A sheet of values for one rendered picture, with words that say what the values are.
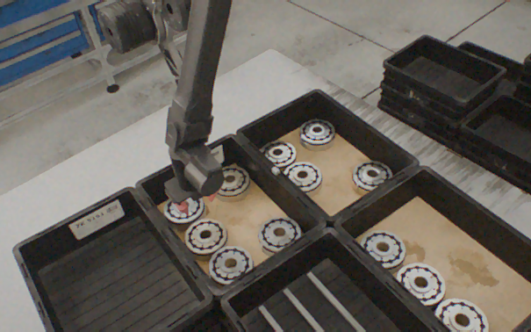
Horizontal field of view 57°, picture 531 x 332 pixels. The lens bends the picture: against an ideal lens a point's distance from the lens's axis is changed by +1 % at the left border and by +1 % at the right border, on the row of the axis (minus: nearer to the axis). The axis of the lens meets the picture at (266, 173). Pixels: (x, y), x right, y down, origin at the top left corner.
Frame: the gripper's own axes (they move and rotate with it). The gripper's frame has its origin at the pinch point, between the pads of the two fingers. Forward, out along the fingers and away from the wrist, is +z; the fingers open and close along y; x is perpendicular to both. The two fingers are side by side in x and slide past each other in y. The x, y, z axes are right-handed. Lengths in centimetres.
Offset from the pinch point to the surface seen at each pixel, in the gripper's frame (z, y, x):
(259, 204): 12.3, 15.8, -0.9
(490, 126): 61, 133, 2
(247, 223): 11.9, 10.0, -4.2
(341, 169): 12.7, 40.8, -4.9
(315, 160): 13.1, 37.3, 2.3
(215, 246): 8.3, -0.8, -6.9
